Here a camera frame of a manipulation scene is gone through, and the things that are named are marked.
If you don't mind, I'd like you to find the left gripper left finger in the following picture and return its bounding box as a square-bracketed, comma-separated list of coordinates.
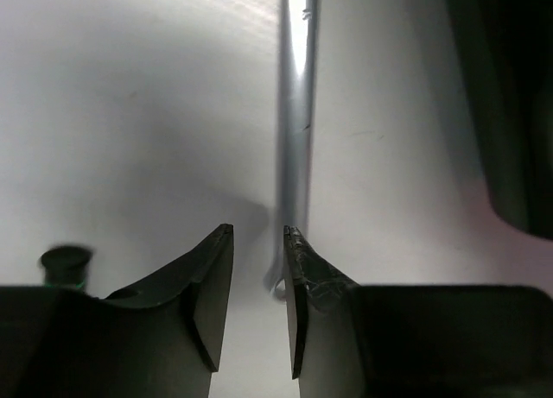
[1, 224, 234, 398]

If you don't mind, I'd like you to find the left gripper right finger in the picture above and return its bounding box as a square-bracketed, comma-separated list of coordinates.
[283, 227, 552, 397]

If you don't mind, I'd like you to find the silver combination wrench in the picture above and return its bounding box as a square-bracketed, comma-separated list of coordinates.
[264, 0, 321, 302]

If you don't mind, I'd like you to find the black drawer cabinet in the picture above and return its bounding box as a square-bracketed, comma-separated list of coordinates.
[445, 0, 552, 239]

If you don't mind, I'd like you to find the small green precision screwdriver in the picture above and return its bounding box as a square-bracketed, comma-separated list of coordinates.
[39, 244, 94, 292]

